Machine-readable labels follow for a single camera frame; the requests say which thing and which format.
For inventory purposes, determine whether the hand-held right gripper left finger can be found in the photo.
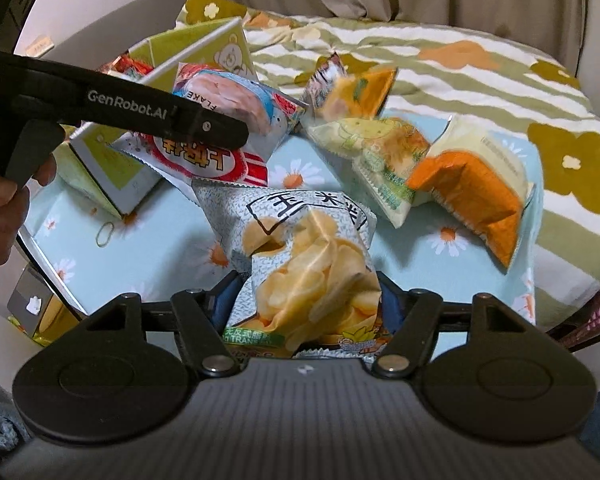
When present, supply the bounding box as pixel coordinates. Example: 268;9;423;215
85;271;242;376

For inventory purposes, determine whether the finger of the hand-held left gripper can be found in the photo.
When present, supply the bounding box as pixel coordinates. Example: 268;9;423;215
171;103;250;150

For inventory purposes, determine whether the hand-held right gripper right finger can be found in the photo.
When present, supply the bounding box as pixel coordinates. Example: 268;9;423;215
371;273;521;380

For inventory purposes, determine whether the red white snack packet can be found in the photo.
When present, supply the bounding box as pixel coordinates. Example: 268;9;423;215
111;129;272;207

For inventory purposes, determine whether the blue pink snack packet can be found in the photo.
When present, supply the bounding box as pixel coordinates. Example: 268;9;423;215
171;61;312;149

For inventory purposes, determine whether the grey chip packet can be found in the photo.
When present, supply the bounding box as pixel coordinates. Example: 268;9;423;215
191;176;382;361

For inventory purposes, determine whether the yellow cardboard box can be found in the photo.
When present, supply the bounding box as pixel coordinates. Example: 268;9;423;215
55;16;259;217

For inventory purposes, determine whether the orange cream snack packet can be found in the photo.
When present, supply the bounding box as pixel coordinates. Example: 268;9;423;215
406;116;537;274

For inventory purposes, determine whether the dark orange snack packet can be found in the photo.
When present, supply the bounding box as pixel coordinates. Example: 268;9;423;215
301;51;399;122

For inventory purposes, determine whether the yellow green snack packet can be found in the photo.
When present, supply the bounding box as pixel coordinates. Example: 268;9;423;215
304;114;454;229

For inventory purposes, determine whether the person's left hand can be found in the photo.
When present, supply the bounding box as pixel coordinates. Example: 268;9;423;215
0;154;59;267

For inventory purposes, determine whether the grey yellow box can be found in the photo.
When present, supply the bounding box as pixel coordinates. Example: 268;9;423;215
6;264;82;349

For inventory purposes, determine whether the pink patterned cloth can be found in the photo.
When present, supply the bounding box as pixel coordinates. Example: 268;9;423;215
549;284;600;352

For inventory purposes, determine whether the floral striped blanket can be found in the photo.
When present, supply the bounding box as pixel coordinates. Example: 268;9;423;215
174;0;600;332

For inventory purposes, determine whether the blue knitted cloth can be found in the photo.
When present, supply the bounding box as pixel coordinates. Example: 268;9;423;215
0;374;32;462

